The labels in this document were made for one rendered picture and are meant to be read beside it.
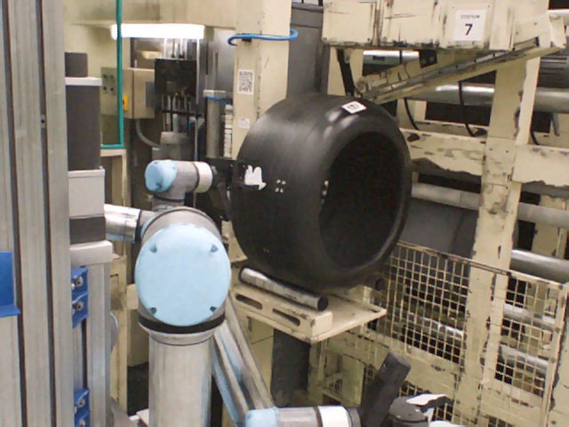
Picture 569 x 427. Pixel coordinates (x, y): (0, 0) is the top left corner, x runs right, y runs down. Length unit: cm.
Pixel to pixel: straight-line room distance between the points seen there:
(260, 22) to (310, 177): 58
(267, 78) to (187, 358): 134
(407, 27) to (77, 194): 121
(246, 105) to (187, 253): 134
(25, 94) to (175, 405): 49
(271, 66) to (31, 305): 125
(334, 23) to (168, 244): 150
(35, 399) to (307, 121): 102
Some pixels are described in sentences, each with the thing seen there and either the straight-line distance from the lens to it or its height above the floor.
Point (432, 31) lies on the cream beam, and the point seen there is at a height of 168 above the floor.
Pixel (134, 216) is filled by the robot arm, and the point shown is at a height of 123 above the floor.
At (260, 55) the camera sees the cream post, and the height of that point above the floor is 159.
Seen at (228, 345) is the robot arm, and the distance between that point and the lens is 101.
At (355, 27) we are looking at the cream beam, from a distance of 214.
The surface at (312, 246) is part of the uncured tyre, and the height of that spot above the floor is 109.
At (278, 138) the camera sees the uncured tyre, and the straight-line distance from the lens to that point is 177.
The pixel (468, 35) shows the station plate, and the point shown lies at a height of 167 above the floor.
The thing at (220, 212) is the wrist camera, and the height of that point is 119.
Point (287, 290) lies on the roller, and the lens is 194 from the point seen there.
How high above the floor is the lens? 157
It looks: 14 degrees down
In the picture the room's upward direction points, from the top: 3 degrees clockwise
